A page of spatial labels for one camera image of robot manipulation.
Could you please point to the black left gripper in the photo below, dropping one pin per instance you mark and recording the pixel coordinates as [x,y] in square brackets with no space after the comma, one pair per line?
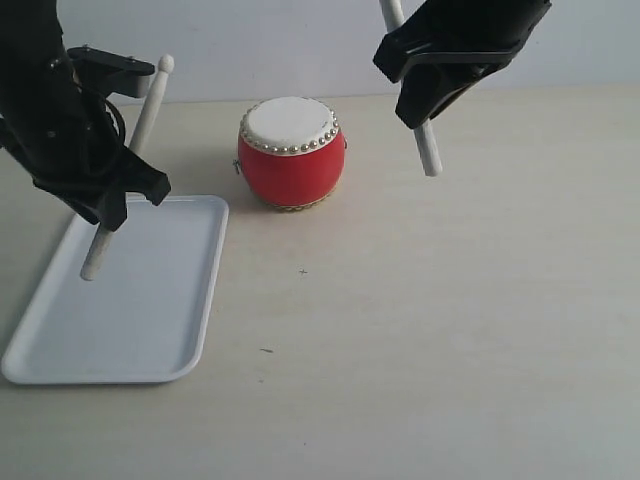
[70,138]

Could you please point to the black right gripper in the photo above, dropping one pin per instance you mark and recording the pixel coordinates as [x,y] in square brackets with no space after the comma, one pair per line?
[452,30]

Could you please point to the wooden drumstick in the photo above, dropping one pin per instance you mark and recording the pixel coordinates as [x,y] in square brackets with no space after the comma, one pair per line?
[425,139]
[139,139]

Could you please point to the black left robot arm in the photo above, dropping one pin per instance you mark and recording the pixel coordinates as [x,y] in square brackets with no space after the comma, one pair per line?
[33,23]

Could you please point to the small red drum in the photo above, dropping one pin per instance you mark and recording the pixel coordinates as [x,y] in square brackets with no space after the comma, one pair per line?
[291,151]

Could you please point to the white rectangular plastic tray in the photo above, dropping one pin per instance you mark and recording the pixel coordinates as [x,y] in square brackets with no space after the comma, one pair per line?
[143,319]

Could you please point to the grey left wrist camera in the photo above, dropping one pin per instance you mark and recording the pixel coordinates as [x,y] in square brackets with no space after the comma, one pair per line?
[108,73]

